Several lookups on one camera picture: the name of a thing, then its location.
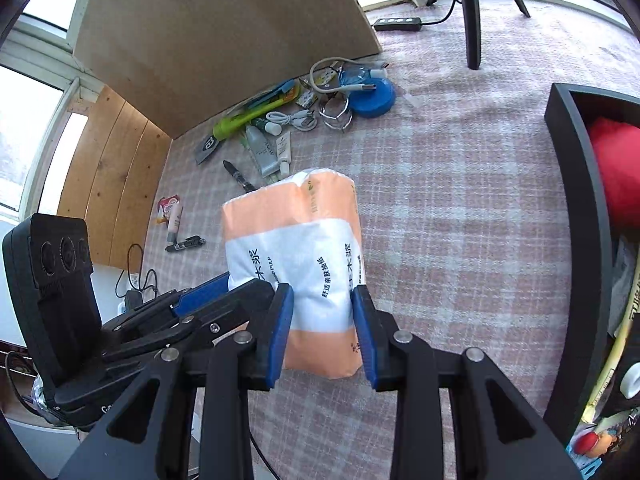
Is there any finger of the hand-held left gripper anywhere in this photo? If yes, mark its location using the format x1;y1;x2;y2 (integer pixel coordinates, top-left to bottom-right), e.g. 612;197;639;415
102;271;232;341
102;279;277;365

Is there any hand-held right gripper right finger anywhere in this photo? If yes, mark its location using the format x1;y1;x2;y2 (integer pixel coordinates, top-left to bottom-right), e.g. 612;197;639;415
349;284;583;480

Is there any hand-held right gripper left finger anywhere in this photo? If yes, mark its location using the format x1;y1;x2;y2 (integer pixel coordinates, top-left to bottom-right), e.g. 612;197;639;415
59;282;296;480

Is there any orange white tissue pack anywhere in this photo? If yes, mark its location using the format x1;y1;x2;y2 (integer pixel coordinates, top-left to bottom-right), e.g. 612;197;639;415
221;169;363;380

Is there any black container box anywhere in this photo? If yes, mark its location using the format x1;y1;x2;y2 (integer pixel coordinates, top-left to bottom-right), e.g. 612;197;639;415
542;82;640;480

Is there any black pocket tool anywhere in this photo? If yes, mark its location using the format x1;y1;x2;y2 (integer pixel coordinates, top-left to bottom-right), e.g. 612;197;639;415
165;235;207;254

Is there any small beige tube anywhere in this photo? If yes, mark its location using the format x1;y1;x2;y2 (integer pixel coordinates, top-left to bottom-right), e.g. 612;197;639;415
167;205;185;243

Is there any red snack packet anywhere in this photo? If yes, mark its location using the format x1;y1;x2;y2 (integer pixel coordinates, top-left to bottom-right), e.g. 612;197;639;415
156;196;183;225

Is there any black pen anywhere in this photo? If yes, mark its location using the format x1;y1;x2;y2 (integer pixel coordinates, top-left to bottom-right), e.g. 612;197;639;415
222;160;258;193

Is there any wooden panel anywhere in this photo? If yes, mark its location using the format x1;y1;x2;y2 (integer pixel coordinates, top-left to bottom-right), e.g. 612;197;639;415
57;85;173;271

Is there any grey sachet with round logo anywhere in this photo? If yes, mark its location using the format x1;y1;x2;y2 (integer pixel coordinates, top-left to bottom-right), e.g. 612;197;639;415
194;132;223;166

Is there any grey squeeze tube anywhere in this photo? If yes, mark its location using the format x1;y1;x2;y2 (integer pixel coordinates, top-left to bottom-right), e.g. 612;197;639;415
245;126;278;177

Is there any pink plaid blanket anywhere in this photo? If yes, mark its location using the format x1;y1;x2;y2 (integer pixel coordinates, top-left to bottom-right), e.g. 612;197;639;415
135;0;640;480

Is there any white squeeze tube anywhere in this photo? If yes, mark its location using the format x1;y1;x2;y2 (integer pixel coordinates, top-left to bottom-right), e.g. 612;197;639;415
272;132;292;177

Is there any lime green plastic tool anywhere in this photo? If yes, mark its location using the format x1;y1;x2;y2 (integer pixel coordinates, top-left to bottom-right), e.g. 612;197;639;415
212;97;301;142

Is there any teal plastic stick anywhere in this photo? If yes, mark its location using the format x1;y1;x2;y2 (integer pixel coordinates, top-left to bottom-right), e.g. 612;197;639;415
240;79;296;110

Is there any blue tape roll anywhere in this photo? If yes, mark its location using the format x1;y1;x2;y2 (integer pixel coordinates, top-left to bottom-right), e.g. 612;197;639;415
349;80;397;120

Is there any colourful toy figure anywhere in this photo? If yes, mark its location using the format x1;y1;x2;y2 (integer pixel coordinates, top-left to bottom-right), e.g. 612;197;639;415
570;410;640;471

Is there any cardboard box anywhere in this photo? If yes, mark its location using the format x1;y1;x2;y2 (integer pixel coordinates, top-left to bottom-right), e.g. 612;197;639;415
72;0;383;140

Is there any translucent blue bag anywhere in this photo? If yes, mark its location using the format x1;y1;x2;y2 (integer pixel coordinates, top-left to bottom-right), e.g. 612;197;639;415
339;64;386;88

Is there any white tape roll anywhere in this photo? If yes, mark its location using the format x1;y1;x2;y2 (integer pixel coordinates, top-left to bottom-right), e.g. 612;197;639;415
617;362;640;401

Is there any red cloth bundle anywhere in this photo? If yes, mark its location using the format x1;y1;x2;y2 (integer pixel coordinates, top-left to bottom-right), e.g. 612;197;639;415
586;117;640;231

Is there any black power strip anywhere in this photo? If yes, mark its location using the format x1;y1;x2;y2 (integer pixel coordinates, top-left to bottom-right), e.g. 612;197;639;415
372;16;423;32

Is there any black tripod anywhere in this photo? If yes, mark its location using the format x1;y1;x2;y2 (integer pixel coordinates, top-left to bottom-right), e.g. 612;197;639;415
426;0;532;71

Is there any thin white USB cable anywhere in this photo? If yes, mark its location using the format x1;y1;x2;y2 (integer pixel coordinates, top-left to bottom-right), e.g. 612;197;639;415
265;109;318;135

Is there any grey USB cable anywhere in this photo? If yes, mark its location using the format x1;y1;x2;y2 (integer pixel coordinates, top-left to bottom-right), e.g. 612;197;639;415
309;57;391;96

